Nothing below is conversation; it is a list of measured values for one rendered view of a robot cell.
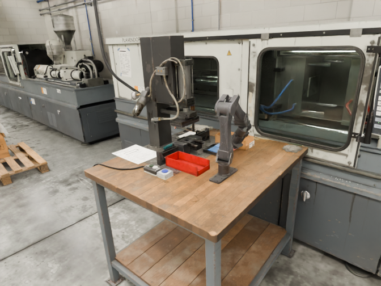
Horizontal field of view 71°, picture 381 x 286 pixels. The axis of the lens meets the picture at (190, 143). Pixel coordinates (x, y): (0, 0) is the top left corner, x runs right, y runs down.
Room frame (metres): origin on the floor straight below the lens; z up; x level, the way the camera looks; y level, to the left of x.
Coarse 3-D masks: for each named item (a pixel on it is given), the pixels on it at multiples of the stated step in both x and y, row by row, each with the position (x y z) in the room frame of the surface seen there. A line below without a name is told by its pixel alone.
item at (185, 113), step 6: (162, 108) 1.84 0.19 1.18; (168, 108) 1.88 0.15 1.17; (174, 108) 1.84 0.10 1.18; (180, 108) 1.81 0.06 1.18; (186, 108) 1.71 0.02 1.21; (174, 114) 1.75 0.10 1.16; (180, 114) 1.71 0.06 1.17; (186, 114) 1.68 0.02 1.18; (192, 114) 1.69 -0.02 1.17; (174, 120) 1.67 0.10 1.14; (180, 120) 1.66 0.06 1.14; (186, 120) 1.66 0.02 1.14; (192, 120) 1.70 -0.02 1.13; (198, 120) 1.75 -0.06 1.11; (174, 126) 1.66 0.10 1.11; (180, 126) 1.63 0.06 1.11; (186, 126) 1.71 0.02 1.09
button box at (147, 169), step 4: (96, 164) 1.58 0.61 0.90; (100, 164) 1.56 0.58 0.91; (152, 164) 1.47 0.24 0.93; (112, 168) 1.49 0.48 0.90; (116, 168) 1.48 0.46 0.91; (132, 168) 1.47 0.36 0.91; (136, 168) 1.48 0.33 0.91; (144, 168) 1.43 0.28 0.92; (148, 168) 1.42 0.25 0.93; (152, 168) 1.42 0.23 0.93; (156, 168) 1.41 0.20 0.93; (160, 168) 1.41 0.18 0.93; (148, 172) 1.42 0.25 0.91; (152, 172) 1.39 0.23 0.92; (156, 172) 1.38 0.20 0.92
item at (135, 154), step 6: (120, 150) 1.79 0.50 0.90; (126, 150) 1.78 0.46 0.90; (132, 150) 1.78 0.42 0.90; (138, 150) 1.77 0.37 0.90; (144, 150) 1.77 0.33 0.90; (150, 150) 1.76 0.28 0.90; (120, 156) 1.68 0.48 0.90; (126, 156) 1.68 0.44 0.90; (132, 156) 1.68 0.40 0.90; (138, 156) 1.67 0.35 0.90; (144, 156) 1.67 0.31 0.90; (150, 156) 1.66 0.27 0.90; (138, 162) 1.57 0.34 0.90
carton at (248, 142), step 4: (232, 132) 1.89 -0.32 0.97; (216, 136) 1.85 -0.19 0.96; (248, 136) 1.81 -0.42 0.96; (252, 136) 1.79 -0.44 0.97; (216, 140) 1.85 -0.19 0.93; (244, 140) 1.83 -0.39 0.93; (248, 140) 1.80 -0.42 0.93; (252, 140) 1.78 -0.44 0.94; (244, 144) 1.70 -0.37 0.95; (248, 144) 1.73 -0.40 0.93; (252, 144) 1.77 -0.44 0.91; (240, 148) 1.72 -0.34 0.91; (244, 148) 1.70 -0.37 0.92; (248, 148) 1.73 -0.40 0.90
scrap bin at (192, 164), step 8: (176, 152) 1.58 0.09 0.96; (168, 160) 1.49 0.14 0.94; (176, 160) 1.45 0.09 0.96; (184, 160) 1.56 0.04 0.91; (192, 160) 1.52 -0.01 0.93; (200, 160) 1.48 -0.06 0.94; (208, 160) 1.44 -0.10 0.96; (176, 168) 1.45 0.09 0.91; (184, 168) 1.41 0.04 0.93; (192, 168) 1.37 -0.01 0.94; (200, 168) 1.44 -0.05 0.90; (208, 168) 1.42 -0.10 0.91
